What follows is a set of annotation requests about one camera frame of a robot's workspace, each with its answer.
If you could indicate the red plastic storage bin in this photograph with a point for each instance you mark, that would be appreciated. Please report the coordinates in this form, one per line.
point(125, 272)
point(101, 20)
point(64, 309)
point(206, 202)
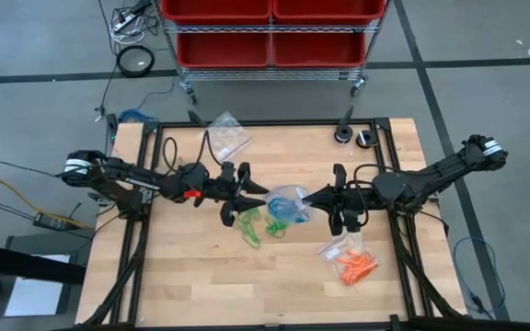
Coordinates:
point(214, 9)
point(223, 50)
point(329, 9)
point(318, 50)

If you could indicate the black clamp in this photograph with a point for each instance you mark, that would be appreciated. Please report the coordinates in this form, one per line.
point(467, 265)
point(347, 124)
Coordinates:
point(97, 198)

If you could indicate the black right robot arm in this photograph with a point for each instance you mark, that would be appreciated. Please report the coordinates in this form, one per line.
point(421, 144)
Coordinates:
point(430, 177)

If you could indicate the grey metal mounting bracket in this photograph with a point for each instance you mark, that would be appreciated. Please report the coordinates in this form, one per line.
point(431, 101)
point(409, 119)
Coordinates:
point(146, 195)

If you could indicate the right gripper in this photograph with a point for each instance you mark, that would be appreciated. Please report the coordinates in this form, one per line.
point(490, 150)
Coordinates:
point(357, 200)

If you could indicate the black power adapter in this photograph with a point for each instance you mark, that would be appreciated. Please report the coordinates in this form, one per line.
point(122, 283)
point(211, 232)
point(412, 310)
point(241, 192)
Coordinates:
point(51, 221)

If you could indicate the clear plastic zip bag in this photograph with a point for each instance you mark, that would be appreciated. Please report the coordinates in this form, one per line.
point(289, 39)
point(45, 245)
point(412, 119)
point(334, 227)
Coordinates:
point(288, 193)
point(230, 138)
point(338, 250)

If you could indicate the blue rubber band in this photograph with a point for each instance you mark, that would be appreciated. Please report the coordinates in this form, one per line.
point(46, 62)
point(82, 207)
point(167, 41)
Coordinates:
point(299, 213)
point(285, 203)
point(276, 209)

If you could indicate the grey metal stand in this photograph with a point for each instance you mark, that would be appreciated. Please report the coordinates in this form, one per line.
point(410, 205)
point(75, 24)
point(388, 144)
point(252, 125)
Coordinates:
point(39, 241)

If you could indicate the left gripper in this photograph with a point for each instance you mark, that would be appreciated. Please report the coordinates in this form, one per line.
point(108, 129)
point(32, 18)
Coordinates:
point(219, 188)

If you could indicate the white power strip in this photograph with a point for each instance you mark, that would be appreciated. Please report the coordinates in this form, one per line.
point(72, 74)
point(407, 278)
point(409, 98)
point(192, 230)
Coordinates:
point(124, 22)

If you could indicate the black triangular frame brace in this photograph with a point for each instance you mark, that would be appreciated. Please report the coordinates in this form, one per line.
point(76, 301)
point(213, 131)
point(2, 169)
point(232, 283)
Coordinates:
point(348, 117)
point(197, 118)

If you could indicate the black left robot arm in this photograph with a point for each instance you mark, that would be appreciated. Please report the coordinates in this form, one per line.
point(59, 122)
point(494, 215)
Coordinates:
point(122, 177)

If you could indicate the black beam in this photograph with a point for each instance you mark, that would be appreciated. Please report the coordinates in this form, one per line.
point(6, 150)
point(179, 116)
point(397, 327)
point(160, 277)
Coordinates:
point(26, 264)

